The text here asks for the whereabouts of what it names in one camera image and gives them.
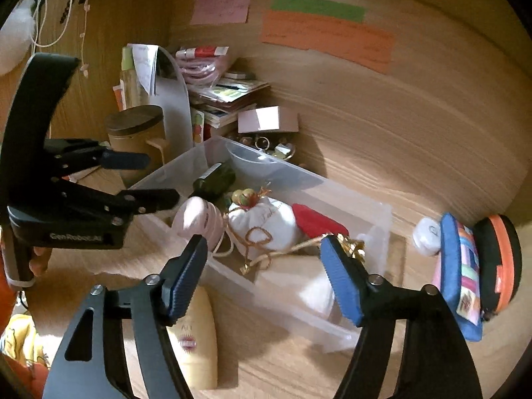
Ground dark green dropper bottle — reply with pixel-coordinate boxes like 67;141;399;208
190;161;236;203

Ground red gold drawstring pouch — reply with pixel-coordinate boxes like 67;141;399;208
291;203;366;262

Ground small pink cardboard box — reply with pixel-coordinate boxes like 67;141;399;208
237;106;299;133

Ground white fluffy plush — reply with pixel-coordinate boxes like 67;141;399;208
0;0;35;76

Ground bowl of trinkets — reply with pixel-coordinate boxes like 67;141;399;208
227;131;299;163

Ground left hand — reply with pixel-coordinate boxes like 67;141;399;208
29;247;52;277

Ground stack of books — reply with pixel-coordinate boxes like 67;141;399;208
188;76;271;140

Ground white earphone cable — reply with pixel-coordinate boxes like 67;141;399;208
29;0;93;80

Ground green red bead charm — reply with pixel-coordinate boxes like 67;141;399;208
231;188;270;210

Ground clear glass bowl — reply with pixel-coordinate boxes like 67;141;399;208
225;141;304;192

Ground blue patchwork pouch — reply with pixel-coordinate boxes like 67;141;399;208
439;212;482;342

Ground white paper note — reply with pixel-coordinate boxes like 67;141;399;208
131;44;159;95

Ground white drawstring pouch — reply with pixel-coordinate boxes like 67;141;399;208
227;197;303;260

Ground white round jar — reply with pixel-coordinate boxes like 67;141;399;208
412;217;441;257

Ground black orange zipper case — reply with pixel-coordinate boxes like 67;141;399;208
473;214;522;321

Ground orange paper sheet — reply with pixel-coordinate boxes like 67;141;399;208
261;10;395;74

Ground brown jar with lid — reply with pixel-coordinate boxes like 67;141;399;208
105;104;171;188

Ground pink sticky note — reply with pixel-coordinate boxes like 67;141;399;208
190;0;251;25

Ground clear plastic storage bin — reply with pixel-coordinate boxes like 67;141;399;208
136;137;392;352

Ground frosted white plastic cup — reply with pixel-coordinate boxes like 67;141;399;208
254;255;334;319

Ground pink cable package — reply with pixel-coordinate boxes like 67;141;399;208
175;46;233;86

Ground yellow lotion bottle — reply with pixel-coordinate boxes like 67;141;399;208
167;286;218;390

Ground green paper strip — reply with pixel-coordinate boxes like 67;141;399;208
271;0;365;23

